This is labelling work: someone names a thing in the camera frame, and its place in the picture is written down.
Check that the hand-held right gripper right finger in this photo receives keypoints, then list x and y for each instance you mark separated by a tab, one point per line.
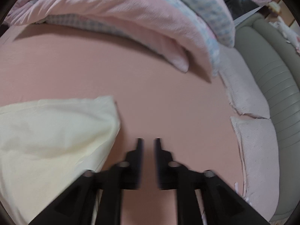
164	166

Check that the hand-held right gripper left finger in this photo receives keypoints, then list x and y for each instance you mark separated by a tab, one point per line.
136	166

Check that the cream and pink sweatshirt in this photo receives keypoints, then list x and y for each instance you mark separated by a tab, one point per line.
46	133

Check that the pale checked pillow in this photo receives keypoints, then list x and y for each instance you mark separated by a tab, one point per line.
243	91
260	157

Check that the grey padded headboard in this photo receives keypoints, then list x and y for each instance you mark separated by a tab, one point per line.
276	75

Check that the pink printed quilt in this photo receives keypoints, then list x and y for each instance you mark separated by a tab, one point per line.
117	11

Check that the row of plush toys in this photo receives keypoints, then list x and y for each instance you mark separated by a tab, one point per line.
284	29

